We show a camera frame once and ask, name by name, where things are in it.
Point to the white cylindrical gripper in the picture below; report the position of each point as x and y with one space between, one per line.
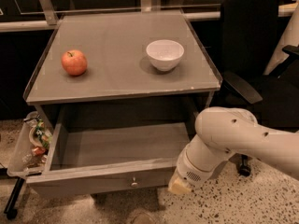
188 170

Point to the grey top drawer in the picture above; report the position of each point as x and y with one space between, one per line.
83 161

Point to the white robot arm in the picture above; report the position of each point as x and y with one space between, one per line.
261 132

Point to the metal top drawer knob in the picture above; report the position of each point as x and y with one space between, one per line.
134 183

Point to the grey drawer cabinet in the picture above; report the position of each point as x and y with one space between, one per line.
115 48

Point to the white ceramic bowl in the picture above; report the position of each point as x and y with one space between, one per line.
164 54

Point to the red snack packet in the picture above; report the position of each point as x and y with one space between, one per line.
36 151

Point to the colourful snack packet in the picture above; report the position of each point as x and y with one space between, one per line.
40 135

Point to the clear plastic snack bin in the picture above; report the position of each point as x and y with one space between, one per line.
23 163

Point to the red apple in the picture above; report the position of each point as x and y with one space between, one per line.
74 62

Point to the black stand leg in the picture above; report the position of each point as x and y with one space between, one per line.
10 210

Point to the black office chair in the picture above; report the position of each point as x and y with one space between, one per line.
254 114

